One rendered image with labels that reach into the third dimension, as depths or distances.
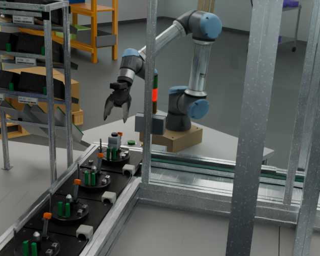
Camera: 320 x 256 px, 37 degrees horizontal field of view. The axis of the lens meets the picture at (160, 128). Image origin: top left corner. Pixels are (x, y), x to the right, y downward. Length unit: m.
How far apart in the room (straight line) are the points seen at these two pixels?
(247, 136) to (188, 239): 1.07
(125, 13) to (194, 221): 10.32
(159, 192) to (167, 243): 0.27
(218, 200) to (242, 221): 1.07
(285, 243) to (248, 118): 1.14
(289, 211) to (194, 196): 0.38
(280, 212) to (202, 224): 0.31
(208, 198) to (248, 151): 1.15
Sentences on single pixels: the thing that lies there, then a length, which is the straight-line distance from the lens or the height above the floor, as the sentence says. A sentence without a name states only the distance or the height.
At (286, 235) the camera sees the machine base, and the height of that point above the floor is 0.86.
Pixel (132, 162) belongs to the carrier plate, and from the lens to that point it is 2.17.
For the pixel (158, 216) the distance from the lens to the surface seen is 1.98.
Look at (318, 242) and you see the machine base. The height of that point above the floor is 0.86.
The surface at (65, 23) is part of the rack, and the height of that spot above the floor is 1.57.
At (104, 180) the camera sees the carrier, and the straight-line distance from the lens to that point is 1.93.
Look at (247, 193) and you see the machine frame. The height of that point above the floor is 1.49.
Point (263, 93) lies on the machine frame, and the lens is 0.81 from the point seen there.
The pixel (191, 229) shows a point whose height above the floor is 0.86.
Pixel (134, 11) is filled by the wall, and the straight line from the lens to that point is 12.25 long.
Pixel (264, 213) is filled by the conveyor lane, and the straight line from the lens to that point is 1.99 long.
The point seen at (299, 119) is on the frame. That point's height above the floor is 1.31.
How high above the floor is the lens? 1.90
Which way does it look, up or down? 21 degrees down
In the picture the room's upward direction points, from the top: 3 degrees clockwise
